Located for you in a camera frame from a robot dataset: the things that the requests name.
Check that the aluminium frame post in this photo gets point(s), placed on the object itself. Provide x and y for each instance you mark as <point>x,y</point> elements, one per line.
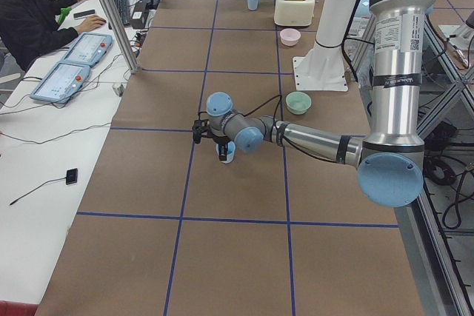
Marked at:
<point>120,34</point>

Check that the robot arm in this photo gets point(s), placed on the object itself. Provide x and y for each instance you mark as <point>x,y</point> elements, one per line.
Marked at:
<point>389,160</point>

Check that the cream toaster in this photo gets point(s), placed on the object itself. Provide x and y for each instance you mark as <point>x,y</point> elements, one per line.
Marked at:
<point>294,13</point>

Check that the black keyboard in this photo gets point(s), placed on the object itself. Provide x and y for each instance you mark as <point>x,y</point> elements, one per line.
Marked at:
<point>123,8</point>

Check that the green bowl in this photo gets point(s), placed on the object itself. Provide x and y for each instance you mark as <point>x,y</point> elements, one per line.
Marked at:
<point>298,102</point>

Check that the teach pendant far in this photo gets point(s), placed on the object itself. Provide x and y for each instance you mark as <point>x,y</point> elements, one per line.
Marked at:
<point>88,49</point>

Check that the small black square device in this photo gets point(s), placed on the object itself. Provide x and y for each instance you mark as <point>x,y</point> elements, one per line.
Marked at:
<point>71,176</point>

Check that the teach pendant near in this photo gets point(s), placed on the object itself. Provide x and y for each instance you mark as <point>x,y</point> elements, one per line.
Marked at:
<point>61,83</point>

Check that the pink bowl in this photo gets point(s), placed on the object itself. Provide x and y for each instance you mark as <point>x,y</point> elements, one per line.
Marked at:
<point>289,37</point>

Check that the teach pendant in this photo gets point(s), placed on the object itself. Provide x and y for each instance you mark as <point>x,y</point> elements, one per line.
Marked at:
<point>88,49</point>
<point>61,83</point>

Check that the black smartphone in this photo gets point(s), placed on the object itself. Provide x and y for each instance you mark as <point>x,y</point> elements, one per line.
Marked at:
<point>83,14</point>

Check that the seated person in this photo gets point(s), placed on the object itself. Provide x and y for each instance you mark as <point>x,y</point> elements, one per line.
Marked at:
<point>29,28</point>

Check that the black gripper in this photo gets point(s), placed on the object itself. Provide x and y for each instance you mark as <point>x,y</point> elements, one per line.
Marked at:
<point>221,141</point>

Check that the light blue cup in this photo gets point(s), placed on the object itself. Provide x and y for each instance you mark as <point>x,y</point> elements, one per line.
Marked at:
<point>226,152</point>
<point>252,5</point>

